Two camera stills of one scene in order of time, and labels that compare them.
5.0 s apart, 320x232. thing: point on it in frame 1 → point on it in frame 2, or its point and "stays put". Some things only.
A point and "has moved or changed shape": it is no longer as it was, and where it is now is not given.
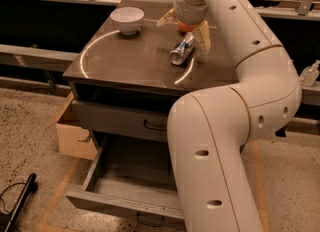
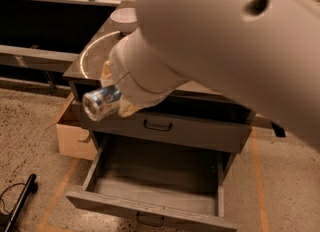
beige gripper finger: (168, 18) → (106, 76)
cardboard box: (73, 139) stays put
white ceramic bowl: (128, 19) stays put
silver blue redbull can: (179, 52) has moved or changed shape
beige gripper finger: (202, 35) → (126, 109)
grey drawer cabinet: (124, 92) stays put
